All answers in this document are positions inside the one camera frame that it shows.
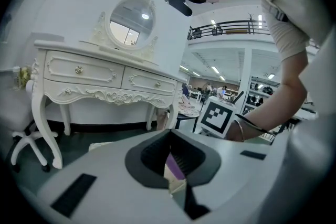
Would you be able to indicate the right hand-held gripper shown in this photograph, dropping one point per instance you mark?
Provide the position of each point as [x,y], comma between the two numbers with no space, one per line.
[216,118]

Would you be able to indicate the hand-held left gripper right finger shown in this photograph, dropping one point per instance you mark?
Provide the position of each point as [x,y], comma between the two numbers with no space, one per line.
[236,170]

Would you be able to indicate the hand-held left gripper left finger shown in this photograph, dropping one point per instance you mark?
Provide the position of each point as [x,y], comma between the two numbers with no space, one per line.
[110,186]

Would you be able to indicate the purple cloth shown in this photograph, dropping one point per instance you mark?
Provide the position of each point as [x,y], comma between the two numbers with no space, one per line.
[174,166]

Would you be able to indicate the person's right forearm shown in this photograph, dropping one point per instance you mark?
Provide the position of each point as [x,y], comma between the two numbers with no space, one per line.
[270,105]

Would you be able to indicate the white dressing table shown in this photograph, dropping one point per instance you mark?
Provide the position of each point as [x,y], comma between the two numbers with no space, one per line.
[105,78]

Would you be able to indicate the floral cloth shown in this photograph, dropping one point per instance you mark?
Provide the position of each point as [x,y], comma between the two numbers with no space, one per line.
[190,112]

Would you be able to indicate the black stool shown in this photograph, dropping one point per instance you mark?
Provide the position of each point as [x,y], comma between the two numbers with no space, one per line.
[183,120]

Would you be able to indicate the pink cloth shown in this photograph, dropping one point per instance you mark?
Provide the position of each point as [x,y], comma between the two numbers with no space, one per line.
[186,101]

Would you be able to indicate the storage shelving rack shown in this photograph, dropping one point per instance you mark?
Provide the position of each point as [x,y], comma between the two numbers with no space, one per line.
[262,94]

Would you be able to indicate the black balcony railing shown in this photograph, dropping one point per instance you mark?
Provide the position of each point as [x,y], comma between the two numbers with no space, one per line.
[228,27]

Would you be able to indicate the grey office chair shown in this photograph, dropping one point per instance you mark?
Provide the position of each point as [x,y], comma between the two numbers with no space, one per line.
[18,112]

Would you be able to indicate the person's white shirt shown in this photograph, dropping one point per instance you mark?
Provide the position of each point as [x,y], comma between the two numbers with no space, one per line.
[288,21]

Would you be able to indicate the flower bouquet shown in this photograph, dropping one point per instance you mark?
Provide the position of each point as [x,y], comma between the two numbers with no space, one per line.
[25,74]

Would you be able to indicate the head-worn black camera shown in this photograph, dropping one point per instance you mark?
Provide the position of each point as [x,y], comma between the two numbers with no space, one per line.
[179,5]

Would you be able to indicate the oval mirror white frame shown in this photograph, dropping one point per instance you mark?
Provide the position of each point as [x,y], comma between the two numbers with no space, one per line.
[131,21]

